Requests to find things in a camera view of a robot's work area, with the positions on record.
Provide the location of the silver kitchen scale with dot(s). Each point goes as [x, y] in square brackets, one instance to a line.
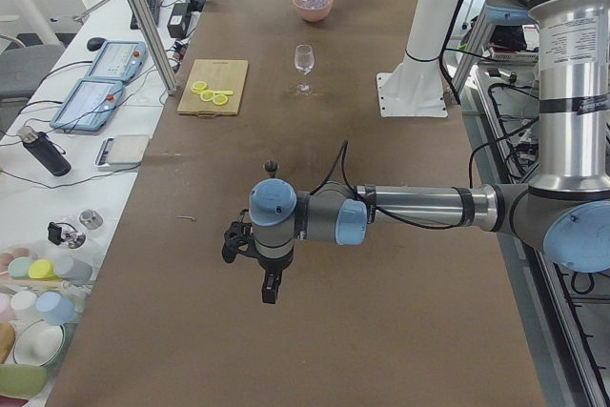
[121, 152]

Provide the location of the black keyboard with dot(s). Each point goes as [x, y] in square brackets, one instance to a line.
[148, 6]

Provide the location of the far lemon slice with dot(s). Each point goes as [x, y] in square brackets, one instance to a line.
[198, 87]

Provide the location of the bamboo cutting board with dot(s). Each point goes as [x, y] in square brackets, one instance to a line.
[214, 87]

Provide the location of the upper teach pendant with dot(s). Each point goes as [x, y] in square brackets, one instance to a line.
[118, 60]

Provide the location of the lemon slice near handle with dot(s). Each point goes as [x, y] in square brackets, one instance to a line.
[220, 100]

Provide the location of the white camera pillar base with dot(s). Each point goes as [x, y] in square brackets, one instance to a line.
[414, 88]

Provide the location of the white green-rimmed plate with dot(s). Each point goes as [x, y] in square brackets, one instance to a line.
[39, 344]

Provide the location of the steel double jigger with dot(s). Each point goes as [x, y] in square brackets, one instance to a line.
[270, 167]

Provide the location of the black water bottle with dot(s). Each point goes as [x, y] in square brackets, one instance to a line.
[41, 148]

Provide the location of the aluminium frame post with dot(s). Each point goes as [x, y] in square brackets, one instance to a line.
[153, 40]

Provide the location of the clear wine glass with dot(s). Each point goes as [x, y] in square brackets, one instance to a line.
[304, 63]

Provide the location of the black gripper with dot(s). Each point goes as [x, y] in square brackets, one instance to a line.
[272, 265]

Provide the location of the middle lemon slice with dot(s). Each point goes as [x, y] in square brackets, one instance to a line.
[206, 96]

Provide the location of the pink bowl of ice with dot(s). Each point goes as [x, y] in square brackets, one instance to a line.
[313, 11]

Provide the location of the black clip device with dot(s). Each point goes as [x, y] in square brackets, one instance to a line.
[55, 233]

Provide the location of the lower teach pendant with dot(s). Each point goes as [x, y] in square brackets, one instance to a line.
[89, 106]

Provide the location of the teach pendant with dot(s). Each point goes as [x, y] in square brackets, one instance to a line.
[118, 60]
[89, 106]

